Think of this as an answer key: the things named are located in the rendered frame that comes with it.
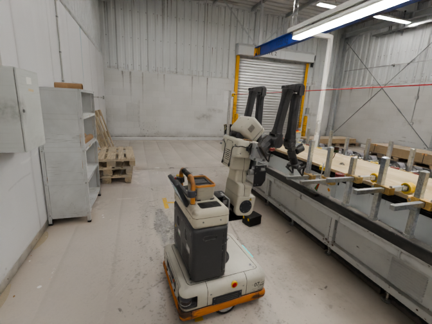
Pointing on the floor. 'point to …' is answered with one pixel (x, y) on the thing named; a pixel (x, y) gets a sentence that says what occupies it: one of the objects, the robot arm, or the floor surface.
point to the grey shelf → (69, 152)
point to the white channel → (326, 49)
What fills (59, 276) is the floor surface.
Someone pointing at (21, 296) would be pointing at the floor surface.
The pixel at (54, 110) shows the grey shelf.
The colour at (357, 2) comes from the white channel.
